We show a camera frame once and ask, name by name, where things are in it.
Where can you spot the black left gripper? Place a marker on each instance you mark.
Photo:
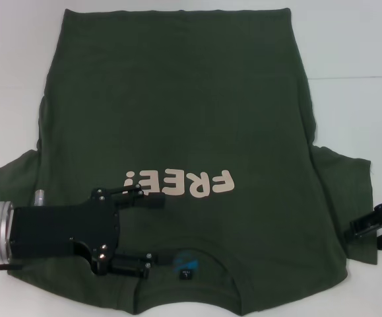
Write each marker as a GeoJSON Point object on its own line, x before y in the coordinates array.
{"type": "Point", "coordinates": [62, 229]}

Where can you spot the dark green printed t-shirt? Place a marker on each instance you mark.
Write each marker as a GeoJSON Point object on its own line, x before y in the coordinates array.
{"type": "Point", "coordinates": [177, 99]}

